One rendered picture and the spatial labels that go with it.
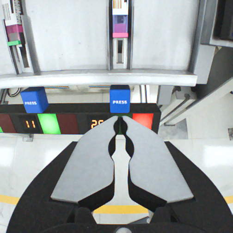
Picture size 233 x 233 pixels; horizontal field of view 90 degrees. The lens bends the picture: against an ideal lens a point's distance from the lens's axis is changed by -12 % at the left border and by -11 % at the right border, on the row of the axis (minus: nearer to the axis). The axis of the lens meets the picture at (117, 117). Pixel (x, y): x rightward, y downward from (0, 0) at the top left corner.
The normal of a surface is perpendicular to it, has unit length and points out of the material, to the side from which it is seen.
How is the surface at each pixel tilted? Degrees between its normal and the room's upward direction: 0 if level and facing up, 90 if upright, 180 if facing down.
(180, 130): 0
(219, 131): 0
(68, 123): 46
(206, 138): 0
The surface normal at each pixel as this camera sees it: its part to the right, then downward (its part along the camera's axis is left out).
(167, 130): 0.00, -0.27
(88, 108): 0.00, -0.87
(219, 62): -1.00, 0.00
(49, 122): 0.00, 0.50
